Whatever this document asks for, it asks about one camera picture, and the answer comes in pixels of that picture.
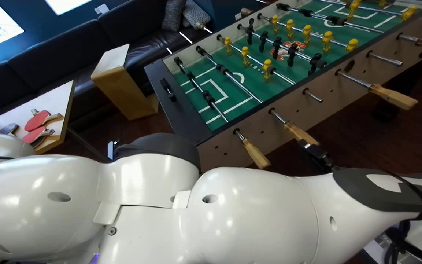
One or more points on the rod with yellow goalie men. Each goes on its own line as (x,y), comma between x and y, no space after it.
(381,2)

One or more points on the rod with black goalie men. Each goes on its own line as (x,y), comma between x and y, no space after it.
(255,154)

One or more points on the blue ping pong paddle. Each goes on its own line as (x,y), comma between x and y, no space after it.
(7,130)

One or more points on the foosball table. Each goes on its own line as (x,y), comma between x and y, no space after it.
(330,106)

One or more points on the rod with three yellow men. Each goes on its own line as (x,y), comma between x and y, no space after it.
(268,66)

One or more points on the rod with five yellow men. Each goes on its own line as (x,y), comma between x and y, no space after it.
(327,39)

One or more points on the gray patterned cushion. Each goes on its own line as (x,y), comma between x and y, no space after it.
(174,15)
(198,12)

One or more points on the light wooden cube table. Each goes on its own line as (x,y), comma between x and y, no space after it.
(123,93)

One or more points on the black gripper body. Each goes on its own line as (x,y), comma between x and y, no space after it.
(324,159)

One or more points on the rod with two yellow men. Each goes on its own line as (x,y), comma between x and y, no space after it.
(409,12)

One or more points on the rod with five black men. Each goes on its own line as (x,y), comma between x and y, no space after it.
(391,96)

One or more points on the small wooden side table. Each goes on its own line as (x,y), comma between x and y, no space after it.
(50,103)

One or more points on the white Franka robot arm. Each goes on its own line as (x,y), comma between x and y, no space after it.
(147,220)

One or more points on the red ping pong paddle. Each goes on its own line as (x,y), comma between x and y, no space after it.
(38,119)
(34,135)

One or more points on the black couch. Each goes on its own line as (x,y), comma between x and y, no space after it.
(142,46)

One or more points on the small white wall label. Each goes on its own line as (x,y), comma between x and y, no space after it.
(101,9)

